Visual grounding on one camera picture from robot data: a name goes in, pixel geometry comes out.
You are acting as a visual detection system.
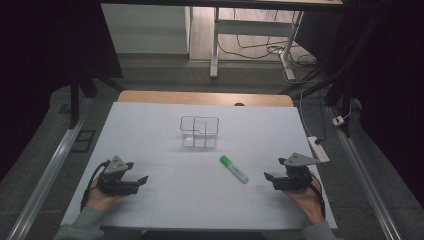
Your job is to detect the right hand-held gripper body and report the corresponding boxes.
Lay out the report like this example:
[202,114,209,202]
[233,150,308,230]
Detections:
[272,152,324,192]

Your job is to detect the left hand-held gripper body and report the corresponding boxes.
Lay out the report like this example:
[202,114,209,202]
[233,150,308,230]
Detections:
[96,155,141,196]

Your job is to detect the green highlighter pen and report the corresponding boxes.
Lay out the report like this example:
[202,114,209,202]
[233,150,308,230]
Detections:
[219,154,250,185]

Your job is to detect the clear plastic organizer box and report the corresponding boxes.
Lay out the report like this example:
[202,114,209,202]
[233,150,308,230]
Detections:
[179,115,220,150]

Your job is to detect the person's left hand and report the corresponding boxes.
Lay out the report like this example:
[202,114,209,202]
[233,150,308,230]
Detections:
[85,175,125,213]

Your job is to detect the person's right hand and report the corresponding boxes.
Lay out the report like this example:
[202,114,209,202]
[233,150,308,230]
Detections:
[284,178,325,226]

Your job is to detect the white power strip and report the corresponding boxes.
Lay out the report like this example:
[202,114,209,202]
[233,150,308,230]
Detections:
[306,135,331,164]

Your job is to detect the white table cover sheet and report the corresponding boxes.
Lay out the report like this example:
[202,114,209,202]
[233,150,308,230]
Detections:
[60,101,338,232]

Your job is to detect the black metal stand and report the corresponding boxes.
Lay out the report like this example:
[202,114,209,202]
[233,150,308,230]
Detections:
[279,13,384,138]
[67,64,125,130]

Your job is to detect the white cabinet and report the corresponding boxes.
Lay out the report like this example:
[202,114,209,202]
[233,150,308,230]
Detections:
[100,3,192,55]

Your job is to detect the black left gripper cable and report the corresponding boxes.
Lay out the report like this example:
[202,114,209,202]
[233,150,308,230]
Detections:
[80,159,112,212]

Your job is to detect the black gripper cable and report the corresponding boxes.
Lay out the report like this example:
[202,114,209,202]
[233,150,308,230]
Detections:
[308,172,327,220]
[80,159,112,212]

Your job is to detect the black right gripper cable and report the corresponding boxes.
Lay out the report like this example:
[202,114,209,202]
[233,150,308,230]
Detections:
[308,172,327,220]

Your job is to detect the aluminium rail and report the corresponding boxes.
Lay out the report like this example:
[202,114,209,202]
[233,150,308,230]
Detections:
[6,97,95,240]
[325,105,403,240]

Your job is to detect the bundle of floor cables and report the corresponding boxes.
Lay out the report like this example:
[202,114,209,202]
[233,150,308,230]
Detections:
[217,8,318,84]

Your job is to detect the white desk frame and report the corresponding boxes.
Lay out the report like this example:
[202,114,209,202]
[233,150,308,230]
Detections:
[209,6,305,81]

